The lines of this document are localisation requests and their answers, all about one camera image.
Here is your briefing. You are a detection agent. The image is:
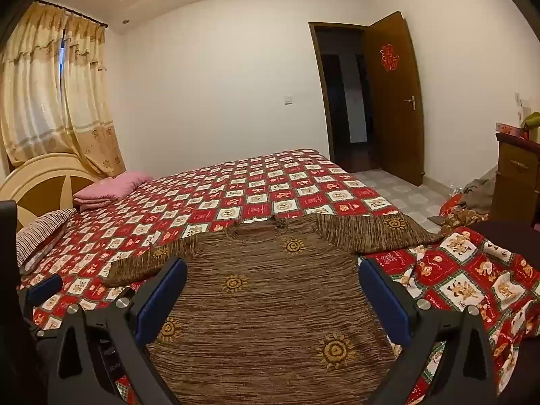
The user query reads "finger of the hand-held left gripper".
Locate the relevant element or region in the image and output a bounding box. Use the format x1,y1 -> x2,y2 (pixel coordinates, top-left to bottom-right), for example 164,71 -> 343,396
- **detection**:
26,273 -> 65,305

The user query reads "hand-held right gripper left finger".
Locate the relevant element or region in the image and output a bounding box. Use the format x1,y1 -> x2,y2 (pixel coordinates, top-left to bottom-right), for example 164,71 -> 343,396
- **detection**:
44,256 -> 189,405

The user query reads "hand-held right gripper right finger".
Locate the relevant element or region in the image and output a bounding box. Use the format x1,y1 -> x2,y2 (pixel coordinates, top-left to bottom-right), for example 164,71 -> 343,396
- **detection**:
358,256 -> 498,405

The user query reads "brown knitted sweater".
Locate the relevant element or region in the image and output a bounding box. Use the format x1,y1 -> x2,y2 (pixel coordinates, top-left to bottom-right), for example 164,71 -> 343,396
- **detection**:
103,213 -> 443,405

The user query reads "striped pillow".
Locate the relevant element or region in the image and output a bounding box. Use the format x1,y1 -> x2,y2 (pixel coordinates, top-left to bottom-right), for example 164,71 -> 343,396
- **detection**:
16,208 -> 79,271

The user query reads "cream wooden headboard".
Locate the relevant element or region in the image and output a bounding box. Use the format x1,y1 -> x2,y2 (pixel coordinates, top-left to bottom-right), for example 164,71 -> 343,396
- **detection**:
0,153 -> 104,233

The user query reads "brown cloth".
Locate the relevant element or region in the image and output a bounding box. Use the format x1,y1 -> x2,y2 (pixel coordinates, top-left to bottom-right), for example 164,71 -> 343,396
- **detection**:
428,209 -> 489,227

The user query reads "pink folded pillow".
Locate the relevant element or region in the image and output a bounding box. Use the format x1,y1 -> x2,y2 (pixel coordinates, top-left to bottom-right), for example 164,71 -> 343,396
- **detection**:
73,171 -> 153,212

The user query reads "red patterned bag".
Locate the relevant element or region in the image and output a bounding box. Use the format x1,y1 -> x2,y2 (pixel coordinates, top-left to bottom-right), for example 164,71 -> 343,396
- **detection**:
439,192 -> 465,217

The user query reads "grey cloth pile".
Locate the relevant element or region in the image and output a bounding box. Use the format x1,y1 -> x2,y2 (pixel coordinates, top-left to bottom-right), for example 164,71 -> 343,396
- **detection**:
458,178 -> 497,214

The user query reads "beige patterned curtain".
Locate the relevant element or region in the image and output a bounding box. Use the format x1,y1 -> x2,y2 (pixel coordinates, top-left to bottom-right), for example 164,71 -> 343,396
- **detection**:
0,2 -> 72,168
63,14 -> 126,178

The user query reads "dark maroon cloth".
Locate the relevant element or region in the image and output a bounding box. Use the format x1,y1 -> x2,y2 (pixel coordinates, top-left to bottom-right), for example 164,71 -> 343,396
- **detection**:
484,220 -> 540,250

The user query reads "red checked printed blanket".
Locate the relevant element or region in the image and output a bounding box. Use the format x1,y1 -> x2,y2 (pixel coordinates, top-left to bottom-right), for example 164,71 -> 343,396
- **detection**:
17,148 -> 540,405

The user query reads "brown wooden door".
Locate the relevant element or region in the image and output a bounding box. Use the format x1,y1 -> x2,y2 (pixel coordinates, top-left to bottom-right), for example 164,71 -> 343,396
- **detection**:
362,11 -> 425,187

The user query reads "brown wooden cabinet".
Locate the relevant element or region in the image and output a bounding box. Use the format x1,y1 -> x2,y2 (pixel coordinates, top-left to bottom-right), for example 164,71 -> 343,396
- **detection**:
493,132 -> 540,224

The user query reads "red flat box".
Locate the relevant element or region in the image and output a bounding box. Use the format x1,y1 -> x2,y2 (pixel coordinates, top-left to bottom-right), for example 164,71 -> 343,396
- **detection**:
496,122 -> 528,139

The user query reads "dark curtain rod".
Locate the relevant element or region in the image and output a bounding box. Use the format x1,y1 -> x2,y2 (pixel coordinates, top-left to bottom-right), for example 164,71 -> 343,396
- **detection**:
40,1 -> 109,29

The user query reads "red paper door decoration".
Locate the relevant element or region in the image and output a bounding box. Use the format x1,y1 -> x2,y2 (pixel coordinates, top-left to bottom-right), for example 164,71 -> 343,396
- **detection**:
380,43 -> 400,72

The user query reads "brown door frame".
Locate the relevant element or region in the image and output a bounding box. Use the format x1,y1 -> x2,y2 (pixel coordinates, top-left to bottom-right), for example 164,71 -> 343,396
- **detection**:
309,22 -> 366,161

